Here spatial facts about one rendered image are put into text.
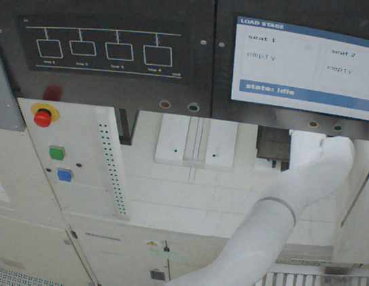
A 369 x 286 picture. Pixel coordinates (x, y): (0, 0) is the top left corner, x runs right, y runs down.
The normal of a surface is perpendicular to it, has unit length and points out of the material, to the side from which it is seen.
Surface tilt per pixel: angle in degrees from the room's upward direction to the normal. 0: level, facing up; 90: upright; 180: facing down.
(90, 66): 90
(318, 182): 44
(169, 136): 0
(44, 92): 90
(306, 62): 90
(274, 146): 90
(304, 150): 27
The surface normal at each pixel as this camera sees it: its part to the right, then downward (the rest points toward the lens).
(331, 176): 0.33, 0.12
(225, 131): 0.00, -0.53
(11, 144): -0.15, 0.84
